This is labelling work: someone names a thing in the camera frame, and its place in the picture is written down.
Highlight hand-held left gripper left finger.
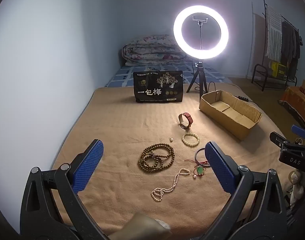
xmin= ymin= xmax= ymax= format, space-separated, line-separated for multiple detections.
xmin=20 ymin=139 xmax=110 ymax=240

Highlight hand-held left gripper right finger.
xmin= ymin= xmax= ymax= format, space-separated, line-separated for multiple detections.
xmin=204 ymin=141 xmax=288 ymax=240

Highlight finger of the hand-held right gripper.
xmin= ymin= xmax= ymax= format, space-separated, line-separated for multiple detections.
xmin=291 ymin=124 xmax=305 ymax=146
xmin=269 ymin=131 xmax=294 ymax=151

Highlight green pendant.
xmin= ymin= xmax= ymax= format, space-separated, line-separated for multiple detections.
xmin=184 ymin=158 xmax=211 ymax=177

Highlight dark thin bangle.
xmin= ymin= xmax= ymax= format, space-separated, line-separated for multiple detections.
xmin=195 ymin=148 xmax=211 ymax=165

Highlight cream bead bracelet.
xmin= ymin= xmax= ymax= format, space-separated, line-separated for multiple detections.
xmin=181 ymin=132 xmax=200 ymax=146

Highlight cardboard box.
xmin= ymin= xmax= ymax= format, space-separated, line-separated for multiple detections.
xmin=199 ymin=90 xmax=262 ymax=141

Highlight brown wooden bead necklace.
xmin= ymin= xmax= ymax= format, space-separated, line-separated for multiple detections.
xmin=138 ymin=143 xmax=175 ymax=173

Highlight red strap watch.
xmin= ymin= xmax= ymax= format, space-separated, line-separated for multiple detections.
xmin=178 ymin=113 xmax=194 ymax=130

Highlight person's right hand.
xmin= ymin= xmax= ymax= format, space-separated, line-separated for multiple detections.
xmin=288 ymin=169 xmax=305 ymax=205

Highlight person's left hand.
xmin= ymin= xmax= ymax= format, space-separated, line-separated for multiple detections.
xmin=110 ymin=214 xmax=171 ymax=240

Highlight orange cloth covered furniture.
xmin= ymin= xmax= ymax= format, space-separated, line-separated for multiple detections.
xmin=278 ymin=79 xmax=305 ymax=128

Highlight yellow box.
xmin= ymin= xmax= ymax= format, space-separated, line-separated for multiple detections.
xmin=271 ymin=61 xmax=287 ymax=78

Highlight black shoe rack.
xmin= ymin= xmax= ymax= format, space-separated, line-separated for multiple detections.
xmin=251 ymin=64 xmax=298 ymax=92

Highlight dark hanging clothes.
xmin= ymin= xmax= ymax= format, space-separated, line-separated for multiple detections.
xmin=280 ymin=21 xmax=303 ymax=67

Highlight blue patterned bed sheet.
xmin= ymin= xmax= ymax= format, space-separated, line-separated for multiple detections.
xmin=104 ymin=64 xmax=231 ymax=88

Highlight black mini tripod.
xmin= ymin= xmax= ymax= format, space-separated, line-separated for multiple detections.
xmin=186 ymin=60 xmax=209 ymax=98

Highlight black snack bag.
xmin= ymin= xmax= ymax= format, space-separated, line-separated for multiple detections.
xmin=133 ymin=70 xmax=184 ymax=103

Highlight striped towel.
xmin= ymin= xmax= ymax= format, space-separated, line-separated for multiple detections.
xmin=265 ymin=5 xmax=283 ymax=58

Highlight folded floral quilt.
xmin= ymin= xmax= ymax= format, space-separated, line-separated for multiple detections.
xmin=122 ymin=34 xmax=186 ymax=67

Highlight black clothes rack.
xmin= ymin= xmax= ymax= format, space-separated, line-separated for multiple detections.
xmin=262 ymin=0 xmax=303 ymax=64

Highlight phone holder clamp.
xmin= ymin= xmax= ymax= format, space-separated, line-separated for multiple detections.
xmin=192 ymin=16 xmax=208 ymax=51

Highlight white pearl necklace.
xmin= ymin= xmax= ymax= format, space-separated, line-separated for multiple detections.
xmin=151 ymin=168 xmax=191 ymax=202

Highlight black cable with controller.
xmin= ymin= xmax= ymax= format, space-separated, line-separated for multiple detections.
xmin=192 ymin=64 xmax=263 ymax=106

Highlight white ring light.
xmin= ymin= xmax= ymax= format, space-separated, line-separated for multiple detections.
xmin=173 ymin=5 xmax=229 ymax=61

